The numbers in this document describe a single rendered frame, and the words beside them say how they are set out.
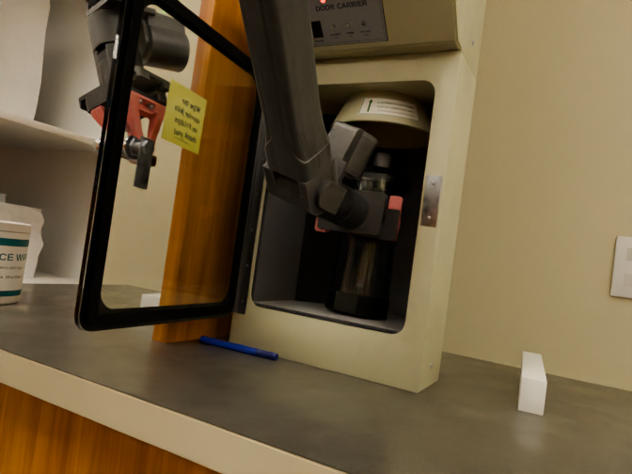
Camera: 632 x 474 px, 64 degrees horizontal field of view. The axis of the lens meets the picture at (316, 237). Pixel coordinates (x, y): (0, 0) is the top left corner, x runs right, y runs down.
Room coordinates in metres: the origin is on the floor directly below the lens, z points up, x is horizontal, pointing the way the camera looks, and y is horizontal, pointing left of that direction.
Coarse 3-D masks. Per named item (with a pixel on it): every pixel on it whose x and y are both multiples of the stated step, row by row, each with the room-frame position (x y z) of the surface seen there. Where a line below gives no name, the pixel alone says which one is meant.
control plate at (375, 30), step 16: (336, 0) 0.69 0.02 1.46; (352, 0) 0.68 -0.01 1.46; (368, 0) 0.67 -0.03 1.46; (320, 16) 0.72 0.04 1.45; (336, 16) 0.71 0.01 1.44; (352, 16) 0.70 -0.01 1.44; (368, 16) 0.69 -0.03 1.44; (384, 16) 0.68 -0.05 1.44; (336, 32) 0.72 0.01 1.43; (352, 32) 0.71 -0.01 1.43; (368, 32) 0.70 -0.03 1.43; (384, 32) 0.69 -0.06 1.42
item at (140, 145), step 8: (136, 144) 0.57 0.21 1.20; (144, 144) 0.56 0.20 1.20; (152, 144) 0.57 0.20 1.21; (136, 152) 0.58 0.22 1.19; (144, 152) 0.57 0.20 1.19; (152, 152) 0.57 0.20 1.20; (144, 160) 0.57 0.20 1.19; (136, 168) 0.56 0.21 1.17; (144, 168) 0.57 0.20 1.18; (136, 176) 0.56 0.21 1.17; (144, 176) 0.57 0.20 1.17; (136, 184) 0.56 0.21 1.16; (144, 184) 0.57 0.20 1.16
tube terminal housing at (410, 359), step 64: (320, 64) 0.79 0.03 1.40; (384, 64) 0.74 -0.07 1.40; (448, 64) 0.69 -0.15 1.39; (448, 128) 0.69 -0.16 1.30; (448, 192) 0.70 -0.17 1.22; (256, 256) 0.82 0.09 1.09; (448, 256) 0.75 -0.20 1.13; (256, 320) 0.81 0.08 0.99; (320, 320) 0.76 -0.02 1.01; (384, 384) 0.71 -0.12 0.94
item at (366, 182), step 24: (384, 192) 0.80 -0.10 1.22; (408, 192) 0.84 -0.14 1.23; (384, 216) 0.80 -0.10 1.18; (360, 240) 0.80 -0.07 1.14; (384, 240) 0.80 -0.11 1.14; (336, 264) 0.83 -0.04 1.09; (360, 264) 0.79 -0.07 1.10; (384, 264) 0.80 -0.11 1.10; (336, 288) 0.81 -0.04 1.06; (360, 288) 0.79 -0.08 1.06; (384, 288) 0.80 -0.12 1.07
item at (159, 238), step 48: (144, 48) 0.57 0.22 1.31; (192, 48) 0.64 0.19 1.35; (144, 96) 0.58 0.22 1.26; (192, 96) 0.65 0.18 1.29; (240, 96) 0.75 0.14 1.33; (192, 144) 0.67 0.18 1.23; (240, 144) 0.77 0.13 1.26; (96, 192) 0.54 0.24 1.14; (144, 192) 0.60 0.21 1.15; (192, 192) 0.68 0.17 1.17; (240, 192) 0.79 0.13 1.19; (144, 240) 0.61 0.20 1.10; (192, 240) 0.69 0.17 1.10; (144, 288) 0.62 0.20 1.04; (192, 288) 0.71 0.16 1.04
